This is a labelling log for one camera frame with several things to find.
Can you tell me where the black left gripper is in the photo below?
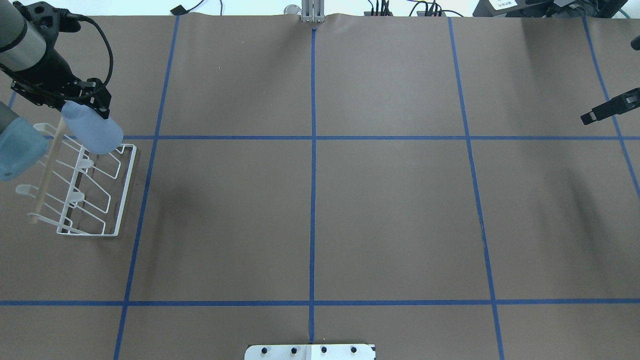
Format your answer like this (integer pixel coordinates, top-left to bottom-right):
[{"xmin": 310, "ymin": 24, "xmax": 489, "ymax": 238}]
[{"xmin": 9, "ymin": 47, "xmax": 112, "ymax": 119}]

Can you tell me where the light blue plastic cup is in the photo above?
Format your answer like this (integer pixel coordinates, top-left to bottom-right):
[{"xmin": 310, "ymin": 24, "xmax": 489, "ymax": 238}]
[{"xmin": 61, "ymin": 101, "xmax": 124, "ymax": 155}]

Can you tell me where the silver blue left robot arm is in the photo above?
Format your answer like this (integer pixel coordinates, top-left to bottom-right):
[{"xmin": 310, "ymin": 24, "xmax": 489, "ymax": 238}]
[{"xmin": 0, "ymin": 0, "xmax": 124, "ymax": 155}]

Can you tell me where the small black device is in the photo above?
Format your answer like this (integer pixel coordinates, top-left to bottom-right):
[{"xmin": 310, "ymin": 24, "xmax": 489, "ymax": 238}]
[{"xmin": 170, "ymin": 5, "xmax": 189, "ymax": 16}]

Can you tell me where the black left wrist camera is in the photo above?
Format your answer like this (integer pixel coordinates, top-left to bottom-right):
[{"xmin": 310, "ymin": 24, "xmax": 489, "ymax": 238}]
[{"xmin": 11, "ymin": 0, "xmax": 82, "ymax": 34}]

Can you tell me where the white wire cup holder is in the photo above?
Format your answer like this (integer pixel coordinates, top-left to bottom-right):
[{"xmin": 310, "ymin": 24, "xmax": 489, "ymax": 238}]
[{"xmin": 14, "ymin": 123, "xmax": 138, "ymax": 238}]

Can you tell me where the aluminium frame post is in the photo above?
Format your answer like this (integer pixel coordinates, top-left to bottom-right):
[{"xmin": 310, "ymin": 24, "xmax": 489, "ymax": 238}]
[{"xmin": 300, "ymin": 0, "xmax": 326, "ymax": 23}]

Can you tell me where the white pedestal column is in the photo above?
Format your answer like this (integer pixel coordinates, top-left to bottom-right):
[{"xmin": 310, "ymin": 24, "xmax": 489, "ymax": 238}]
[{"xmin": 244, "ymin": 343, "xmax": 377, "ymax": 360}]

